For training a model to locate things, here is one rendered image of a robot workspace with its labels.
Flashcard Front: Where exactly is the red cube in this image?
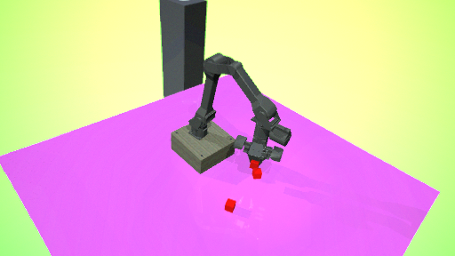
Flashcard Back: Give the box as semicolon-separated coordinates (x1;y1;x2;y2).
224;198;236;213
252;168;262;179
250;160;259;170

